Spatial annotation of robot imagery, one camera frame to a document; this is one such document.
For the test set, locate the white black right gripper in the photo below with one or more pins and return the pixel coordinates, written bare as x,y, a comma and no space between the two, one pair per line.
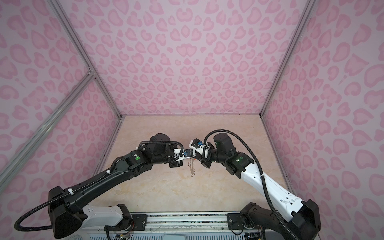
202,158

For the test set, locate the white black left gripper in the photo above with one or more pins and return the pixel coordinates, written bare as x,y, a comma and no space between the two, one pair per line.
177,163

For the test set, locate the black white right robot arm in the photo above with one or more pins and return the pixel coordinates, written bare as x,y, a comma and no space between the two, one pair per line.
287,214

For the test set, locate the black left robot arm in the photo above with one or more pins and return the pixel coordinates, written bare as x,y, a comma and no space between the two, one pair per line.
70,208

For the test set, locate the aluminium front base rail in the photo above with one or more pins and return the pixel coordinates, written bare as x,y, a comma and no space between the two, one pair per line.
185,226

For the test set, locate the aluminium left wall diagonal bar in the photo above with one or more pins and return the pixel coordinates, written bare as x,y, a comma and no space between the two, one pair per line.
25,152

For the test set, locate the aluminium right back corner post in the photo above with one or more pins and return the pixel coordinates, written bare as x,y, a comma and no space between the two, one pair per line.
296,36

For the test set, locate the aluminium corner post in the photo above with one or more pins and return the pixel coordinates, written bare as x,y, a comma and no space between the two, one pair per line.
296,36
80,48

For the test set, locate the aluminium left back corner post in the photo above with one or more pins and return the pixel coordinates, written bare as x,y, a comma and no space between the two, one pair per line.
80,48

